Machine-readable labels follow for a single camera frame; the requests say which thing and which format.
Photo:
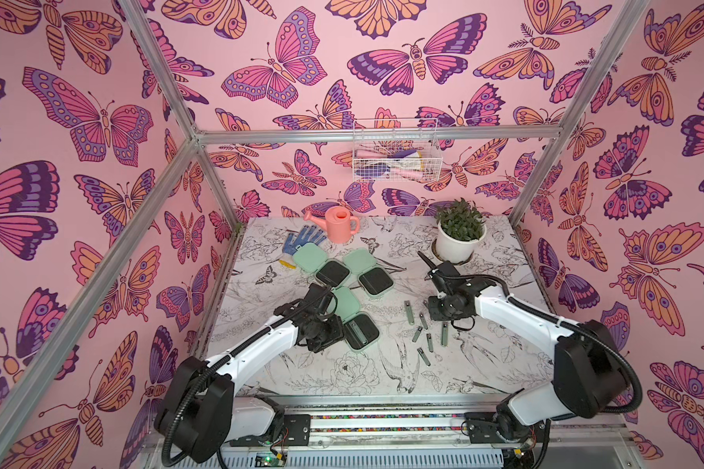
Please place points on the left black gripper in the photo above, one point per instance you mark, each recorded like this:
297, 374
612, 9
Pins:
336, 333

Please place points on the pink watering can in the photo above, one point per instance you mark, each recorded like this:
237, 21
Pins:
339, 224

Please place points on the back right green case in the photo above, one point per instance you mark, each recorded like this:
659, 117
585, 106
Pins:
363, 266

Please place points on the white wire wall basket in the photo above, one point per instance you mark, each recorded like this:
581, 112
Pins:
396, 154

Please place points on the green clipper case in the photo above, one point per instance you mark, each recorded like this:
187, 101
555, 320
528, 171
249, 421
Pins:
359, 330

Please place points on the potted green plant white pot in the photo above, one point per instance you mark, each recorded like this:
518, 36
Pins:
460, 228

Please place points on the blue garden glove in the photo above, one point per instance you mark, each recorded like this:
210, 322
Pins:
294, 241

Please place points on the large green nail clipper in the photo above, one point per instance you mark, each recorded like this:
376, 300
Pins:
409, 312

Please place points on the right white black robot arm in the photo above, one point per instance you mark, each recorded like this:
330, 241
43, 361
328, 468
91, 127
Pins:
590, 376

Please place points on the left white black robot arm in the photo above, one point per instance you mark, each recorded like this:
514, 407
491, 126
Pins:
202, 410

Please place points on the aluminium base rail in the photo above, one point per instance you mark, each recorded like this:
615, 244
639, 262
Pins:
411, 431

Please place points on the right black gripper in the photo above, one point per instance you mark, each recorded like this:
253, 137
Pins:
438, 276

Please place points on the back left green case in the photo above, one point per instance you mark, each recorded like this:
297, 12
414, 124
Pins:
314, 260

